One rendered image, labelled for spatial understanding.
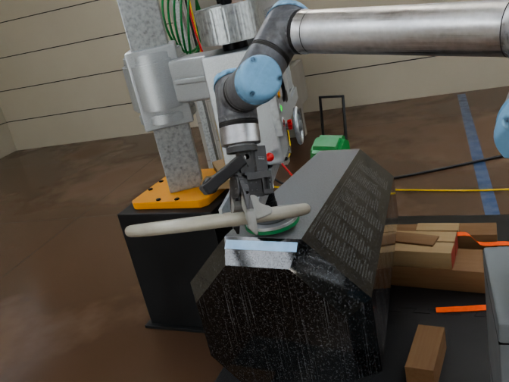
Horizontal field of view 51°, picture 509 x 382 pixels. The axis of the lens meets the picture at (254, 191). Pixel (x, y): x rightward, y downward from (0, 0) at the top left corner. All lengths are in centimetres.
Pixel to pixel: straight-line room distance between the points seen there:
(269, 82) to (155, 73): 174
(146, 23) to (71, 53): 593
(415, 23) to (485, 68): 634
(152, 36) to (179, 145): 58
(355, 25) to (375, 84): 628
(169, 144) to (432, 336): 162
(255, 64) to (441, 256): 215
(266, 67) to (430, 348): 176
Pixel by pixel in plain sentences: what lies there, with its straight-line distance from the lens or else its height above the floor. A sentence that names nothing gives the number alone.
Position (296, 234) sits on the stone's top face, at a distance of 208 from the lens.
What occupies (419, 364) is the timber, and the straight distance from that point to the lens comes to 249.
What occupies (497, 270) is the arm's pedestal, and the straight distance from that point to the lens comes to 172.
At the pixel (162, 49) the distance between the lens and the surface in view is 282.
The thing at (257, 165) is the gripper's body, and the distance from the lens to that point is 121.
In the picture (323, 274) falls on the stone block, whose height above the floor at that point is 70.
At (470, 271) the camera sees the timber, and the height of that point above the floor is 14.
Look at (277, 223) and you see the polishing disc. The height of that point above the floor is 89.
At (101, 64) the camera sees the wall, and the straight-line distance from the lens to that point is 850.
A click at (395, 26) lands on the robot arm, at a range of 98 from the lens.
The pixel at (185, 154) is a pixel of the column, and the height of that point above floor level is 98.
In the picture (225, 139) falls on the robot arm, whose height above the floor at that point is 144.
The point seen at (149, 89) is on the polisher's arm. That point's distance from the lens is 281.
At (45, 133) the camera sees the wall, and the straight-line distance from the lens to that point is 944.
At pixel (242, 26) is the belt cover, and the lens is 184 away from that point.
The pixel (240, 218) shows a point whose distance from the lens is 120.
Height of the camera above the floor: 174
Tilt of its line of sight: 20 degrees down
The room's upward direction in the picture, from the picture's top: 12 degrees counter-clockwise
